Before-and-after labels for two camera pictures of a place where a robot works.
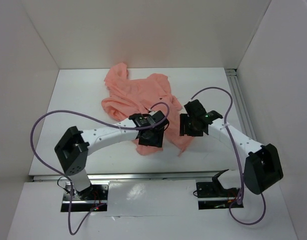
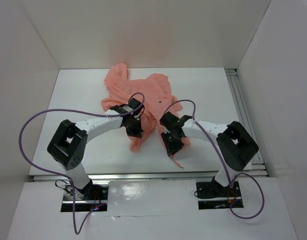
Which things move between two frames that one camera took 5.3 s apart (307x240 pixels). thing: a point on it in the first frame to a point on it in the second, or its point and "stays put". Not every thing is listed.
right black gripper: [184, 119] to [171, 148]
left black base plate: [86, 199] stays put
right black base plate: [212, 196] stays put
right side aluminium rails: [240, 103] stays put
